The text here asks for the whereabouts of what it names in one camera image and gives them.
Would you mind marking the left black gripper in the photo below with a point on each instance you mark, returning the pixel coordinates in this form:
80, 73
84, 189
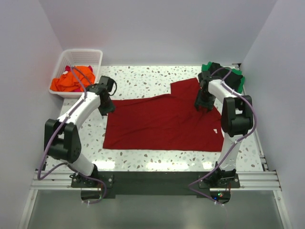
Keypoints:
106, 107

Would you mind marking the dark red t-shirt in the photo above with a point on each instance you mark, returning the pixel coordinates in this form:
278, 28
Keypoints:
165, 122

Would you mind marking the orange t-shirt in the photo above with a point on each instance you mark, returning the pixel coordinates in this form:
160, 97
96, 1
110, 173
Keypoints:
68, 82

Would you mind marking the folded black t-shirt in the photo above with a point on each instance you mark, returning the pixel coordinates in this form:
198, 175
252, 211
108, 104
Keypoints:
233, 76

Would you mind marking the aluminium extrusion rail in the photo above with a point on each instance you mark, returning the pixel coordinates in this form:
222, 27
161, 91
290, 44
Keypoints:
61, 180

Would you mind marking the white plastic laundry basket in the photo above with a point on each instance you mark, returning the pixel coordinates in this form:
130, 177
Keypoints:
75, 68

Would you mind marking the folded green t-shirt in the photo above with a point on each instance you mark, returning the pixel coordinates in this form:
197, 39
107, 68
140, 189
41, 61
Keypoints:
240, 83

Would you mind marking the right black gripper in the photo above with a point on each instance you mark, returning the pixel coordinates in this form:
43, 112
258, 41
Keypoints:
204, 103

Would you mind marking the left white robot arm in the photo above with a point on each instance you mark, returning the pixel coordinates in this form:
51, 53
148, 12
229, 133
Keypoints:
61, 135

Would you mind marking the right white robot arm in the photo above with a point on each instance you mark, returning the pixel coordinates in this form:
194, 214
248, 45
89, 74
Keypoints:
237, 120

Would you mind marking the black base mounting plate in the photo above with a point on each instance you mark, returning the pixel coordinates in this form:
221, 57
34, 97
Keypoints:
151, 188

